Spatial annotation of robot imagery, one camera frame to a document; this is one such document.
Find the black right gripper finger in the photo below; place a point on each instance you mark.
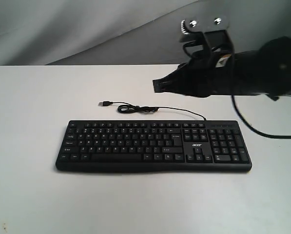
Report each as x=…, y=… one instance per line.
x=174, y=78
x=176, y=89

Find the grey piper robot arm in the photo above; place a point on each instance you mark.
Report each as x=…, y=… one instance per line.
x=266, y=71

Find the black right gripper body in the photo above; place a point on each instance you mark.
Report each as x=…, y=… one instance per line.
x=199, y=81

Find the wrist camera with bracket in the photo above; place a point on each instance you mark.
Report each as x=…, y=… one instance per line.
x=209, y=32

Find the grey backdrop cloth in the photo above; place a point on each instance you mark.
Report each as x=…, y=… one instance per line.
x=109, y=32

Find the black acer keyboard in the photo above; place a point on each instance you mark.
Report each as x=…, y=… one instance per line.
x=141, y=146

